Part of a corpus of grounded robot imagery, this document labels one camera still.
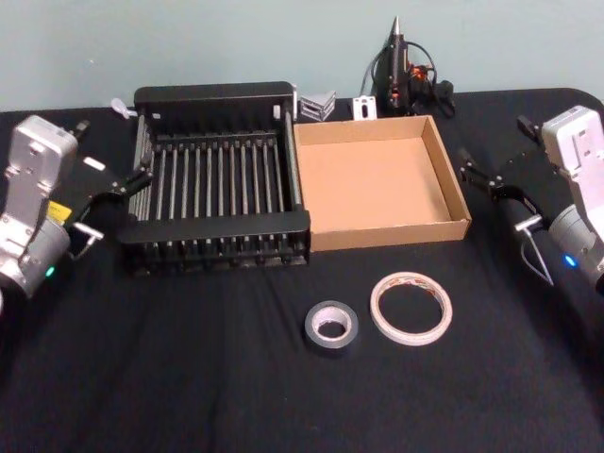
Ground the black table cloth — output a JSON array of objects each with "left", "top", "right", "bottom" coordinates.
[{"left": 0, "top": 87, "right": 604, "bottom": 453}]

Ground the shallow brown cardboard tray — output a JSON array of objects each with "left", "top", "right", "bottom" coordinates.
[{"left": 292, "top": 114, "right": 473, "bottom": 253}]

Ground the black rack with steel bars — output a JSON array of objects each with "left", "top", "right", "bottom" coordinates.
[{"left": 116, "top": 80, "right": 312, "bottom": 279}]

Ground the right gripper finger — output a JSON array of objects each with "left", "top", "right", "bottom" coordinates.
[
  {"left": 457, "top": 146, "right": 509, "bottom": 202},
  {"left": 516, "top": 113, "right": 546, "bottom": 145}
]

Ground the roll of silver tape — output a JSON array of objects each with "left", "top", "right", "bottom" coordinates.
[{"left": 304, "top": 299, "right": 363, "bottom": 359}]

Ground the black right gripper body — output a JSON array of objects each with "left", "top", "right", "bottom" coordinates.
[{"left": 490, "top": 143, "right": 565, "bottom": 228}]

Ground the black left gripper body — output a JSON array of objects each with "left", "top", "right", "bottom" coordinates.
[{"left": 46, "top": 145, "right": 122, "bottom": 232}]

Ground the roll of white tape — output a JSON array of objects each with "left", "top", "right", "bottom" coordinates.
[{"left": 369, "top": 271, "right": 454, "bottom": 344}]

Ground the small white slotted plate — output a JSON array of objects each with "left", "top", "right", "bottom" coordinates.
[{"left": 351, "top": 95, "right": 378, "bottom": 122}]

